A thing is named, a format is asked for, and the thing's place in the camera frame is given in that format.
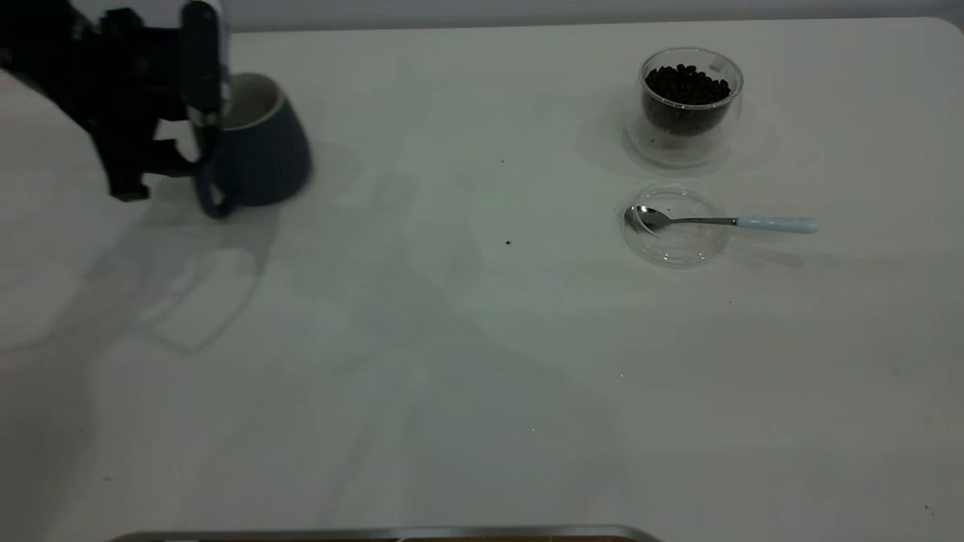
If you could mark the clear double-wall glass bowl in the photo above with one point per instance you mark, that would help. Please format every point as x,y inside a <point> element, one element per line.
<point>678,154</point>

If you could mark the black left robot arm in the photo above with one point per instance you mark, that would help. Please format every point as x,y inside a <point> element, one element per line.
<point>19,38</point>

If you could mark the clear round glass lid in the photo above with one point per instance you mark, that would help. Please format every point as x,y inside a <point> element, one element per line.
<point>678,252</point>

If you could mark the coffee beans heap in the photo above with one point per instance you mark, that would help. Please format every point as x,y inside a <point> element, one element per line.
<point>685,86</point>

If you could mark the dark grey ceramic mug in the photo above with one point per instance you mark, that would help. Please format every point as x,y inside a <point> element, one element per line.
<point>263,165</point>

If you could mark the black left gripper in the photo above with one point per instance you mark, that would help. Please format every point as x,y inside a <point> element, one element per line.
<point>120,83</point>

